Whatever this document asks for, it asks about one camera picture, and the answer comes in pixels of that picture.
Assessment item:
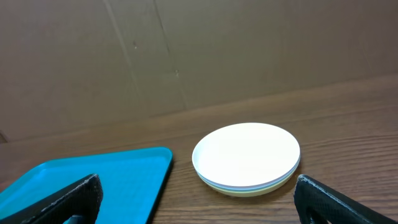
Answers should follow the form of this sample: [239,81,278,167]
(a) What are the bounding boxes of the light blue plate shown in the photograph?
[197,157,301,191]

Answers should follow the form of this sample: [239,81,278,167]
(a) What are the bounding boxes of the white plate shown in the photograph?
[192,123,300,189]

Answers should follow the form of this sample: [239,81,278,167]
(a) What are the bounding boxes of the teal plastic tray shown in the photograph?
[1,147,173,224]

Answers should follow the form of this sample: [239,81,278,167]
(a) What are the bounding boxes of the yellow-green plate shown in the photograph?
[200,173,294,197]

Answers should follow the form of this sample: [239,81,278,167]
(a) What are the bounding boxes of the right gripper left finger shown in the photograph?
[1,174,103,224]

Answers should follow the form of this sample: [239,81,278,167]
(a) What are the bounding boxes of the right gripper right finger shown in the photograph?
[294,174,397,224]

